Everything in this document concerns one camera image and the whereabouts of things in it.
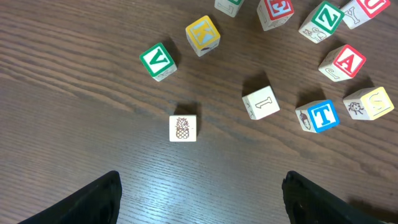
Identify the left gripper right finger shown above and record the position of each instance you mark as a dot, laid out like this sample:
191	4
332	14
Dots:
308	203

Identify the blue T block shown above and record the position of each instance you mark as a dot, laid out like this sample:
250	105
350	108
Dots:
317	116

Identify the green 7 block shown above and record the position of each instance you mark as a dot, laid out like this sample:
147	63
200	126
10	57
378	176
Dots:
229	7

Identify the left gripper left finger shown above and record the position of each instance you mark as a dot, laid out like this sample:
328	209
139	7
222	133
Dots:
97	202

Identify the red U block left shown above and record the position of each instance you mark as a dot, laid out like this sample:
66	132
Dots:
358	12

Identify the plain wooden picture block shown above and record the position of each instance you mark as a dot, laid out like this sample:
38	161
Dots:
183	128

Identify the yellow block left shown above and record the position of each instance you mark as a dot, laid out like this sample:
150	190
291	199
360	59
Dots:
202	35

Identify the red E block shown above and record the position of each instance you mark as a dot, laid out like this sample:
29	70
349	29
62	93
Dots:
274	13

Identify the red-sided wooden block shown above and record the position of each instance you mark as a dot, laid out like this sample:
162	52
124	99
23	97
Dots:
261	103

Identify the green V block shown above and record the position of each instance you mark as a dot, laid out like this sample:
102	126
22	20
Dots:
158	62

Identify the green Z block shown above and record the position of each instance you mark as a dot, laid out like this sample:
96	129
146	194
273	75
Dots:
322	22

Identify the yellow S block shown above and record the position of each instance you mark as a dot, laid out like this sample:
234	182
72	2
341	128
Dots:
368	103

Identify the red A block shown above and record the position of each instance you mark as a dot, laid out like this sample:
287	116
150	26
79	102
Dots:
342	63

